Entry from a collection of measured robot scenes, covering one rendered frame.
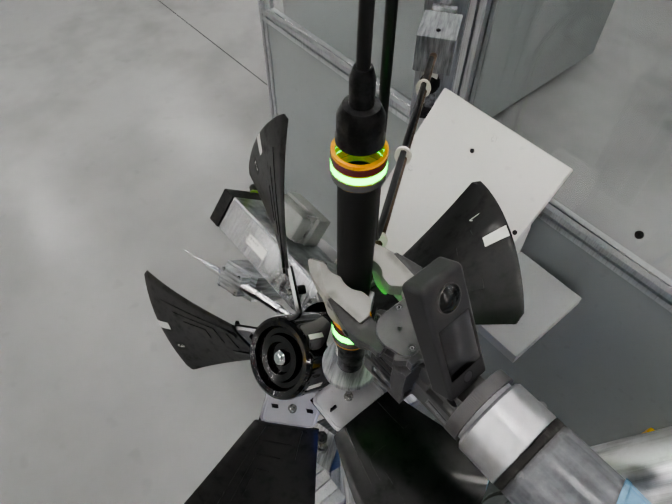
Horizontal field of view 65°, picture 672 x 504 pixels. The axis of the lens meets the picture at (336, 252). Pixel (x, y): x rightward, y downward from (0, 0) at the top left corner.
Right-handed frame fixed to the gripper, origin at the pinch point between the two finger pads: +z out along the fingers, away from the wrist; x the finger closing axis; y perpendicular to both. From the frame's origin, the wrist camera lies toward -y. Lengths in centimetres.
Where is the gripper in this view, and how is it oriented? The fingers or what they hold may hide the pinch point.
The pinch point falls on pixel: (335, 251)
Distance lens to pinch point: 53.2
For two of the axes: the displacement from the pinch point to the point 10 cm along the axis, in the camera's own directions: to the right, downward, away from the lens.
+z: -6.3, -6.1, 4.7
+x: 7.7, -5.0, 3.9
